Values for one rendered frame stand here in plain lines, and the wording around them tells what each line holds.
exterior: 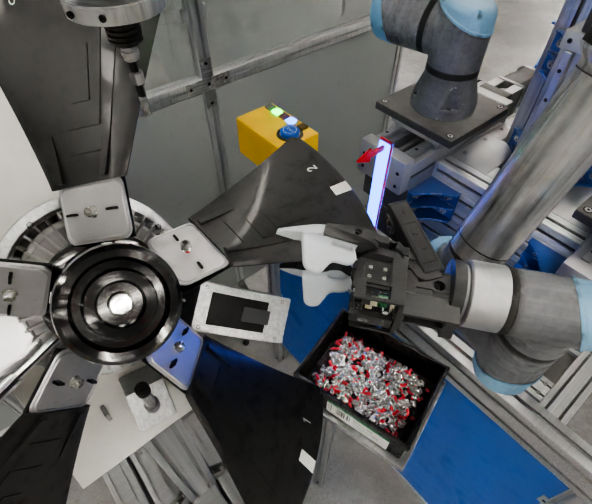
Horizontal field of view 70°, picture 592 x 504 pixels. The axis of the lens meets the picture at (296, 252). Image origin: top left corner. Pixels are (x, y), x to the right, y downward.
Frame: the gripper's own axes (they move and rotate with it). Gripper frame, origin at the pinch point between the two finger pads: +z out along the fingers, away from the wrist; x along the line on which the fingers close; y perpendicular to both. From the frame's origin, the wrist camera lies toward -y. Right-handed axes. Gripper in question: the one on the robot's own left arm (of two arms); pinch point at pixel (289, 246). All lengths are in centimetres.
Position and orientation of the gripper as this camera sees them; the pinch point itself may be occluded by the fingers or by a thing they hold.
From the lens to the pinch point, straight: 51.5
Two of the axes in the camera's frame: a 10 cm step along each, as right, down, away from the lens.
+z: -9.7, -1.7, 1.5
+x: 0.2, 5.8, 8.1
